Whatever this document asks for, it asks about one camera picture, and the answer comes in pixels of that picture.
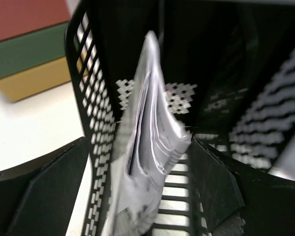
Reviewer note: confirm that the black mesh file organizer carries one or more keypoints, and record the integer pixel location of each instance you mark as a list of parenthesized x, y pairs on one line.
[(229, 71)]

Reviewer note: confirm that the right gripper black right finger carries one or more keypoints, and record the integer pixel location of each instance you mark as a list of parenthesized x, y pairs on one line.
[(239, 200)]

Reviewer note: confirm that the Canon safety instructions booklet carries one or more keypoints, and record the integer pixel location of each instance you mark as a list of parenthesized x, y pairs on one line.
[(148, 144)]

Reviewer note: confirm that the green drawer box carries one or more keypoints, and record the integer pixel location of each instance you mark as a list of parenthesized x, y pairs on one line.
[(32, 49)]

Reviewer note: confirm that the pink top drawer box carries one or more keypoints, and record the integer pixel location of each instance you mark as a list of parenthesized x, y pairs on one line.
[(22, 16)]

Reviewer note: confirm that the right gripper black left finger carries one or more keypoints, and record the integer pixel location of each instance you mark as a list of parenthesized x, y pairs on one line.
[(37, 197)]

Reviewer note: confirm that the yellow bottom drawer box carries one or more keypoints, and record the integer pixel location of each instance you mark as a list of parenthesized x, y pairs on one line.
[(34, 80)]

